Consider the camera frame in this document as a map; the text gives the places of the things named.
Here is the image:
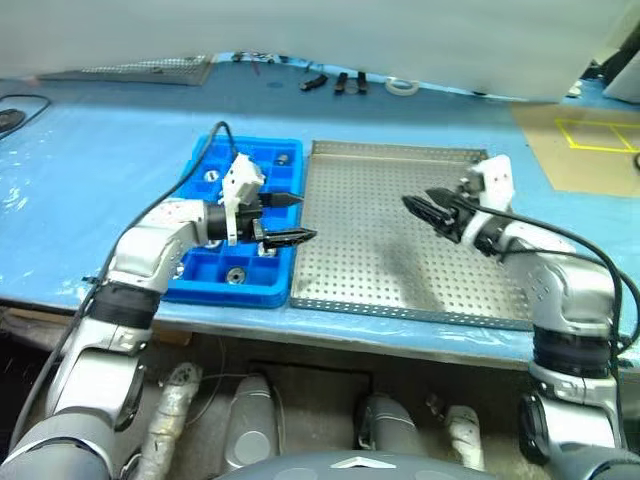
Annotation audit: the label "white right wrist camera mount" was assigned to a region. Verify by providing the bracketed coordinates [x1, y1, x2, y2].
[464, 154, 516, 214]

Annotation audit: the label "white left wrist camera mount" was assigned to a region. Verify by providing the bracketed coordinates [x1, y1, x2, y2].
[218, 153, 266, 246]

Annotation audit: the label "white wrapped pipe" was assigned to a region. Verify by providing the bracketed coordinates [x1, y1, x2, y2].
[137, 362, 204, 480]
[442, 404, 486, 471]

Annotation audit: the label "grey robot torso cover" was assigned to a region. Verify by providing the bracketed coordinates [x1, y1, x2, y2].
[214, 449, 496, 480]

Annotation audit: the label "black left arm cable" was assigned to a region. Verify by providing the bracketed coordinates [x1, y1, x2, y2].
[7, 120, 239, 454]

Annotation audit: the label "blue compartment tray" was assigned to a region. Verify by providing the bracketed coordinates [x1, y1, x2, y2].
[163, 135, 305, 309]

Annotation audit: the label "white board panel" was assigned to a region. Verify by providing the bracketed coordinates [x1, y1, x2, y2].
[602, 47, 640, 106]

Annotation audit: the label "brown cardboard sheet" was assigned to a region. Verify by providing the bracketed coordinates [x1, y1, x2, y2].
[510, 102, 640, 199]

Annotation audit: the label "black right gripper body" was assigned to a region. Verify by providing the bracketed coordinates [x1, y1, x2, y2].
[437, 194, 479, 245]

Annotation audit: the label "perforated steel tray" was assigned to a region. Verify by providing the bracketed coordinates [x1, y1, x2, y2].
[288, 139, 536, 331]

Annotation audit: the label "perforated steel plate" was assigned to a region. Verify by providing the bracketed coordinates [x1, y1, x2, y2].
[37, 54, 214, 87]

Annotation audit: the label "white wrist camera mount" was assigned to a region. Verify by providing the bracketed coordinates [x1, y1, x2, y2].
[218, 153, 266, 246]
[464, 154, 516, 214]

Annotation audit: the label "grey rounded shell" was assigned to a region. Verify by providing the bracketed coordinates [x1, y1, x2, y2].
[222, 374, 279, 471]
[357, 394, 426, 456]

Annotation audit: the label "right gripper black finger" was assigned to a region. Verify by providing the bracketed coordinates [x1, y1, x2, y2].
[402, 195, 455, 232]
[425, 187, 464, 207]

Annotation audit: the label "small scattered hand tools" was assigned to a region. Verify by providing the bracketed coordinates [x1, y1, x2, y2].
[230, 49, 279, 66]

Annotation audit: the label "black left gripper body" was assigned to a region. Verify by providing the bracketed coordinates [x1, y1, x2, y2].
[234, 193, 265, 244]

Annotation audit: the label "white tape roll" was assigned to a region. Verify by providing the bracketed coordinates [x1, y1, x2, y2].
[384, 77, 420, 97]

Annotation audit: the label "blue plastic table cover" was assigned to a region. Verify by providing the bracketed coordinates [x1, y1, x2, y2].
[0, 49, 640, 351]

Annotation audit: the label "white backdrop sheet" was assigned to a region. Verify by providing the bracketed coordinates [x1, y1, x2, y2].
[0, 0, 626, 104]

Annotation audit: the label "black cable with round puck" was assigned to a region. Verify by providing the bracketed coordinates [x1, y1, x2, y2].
[0, 94, 52, 141]

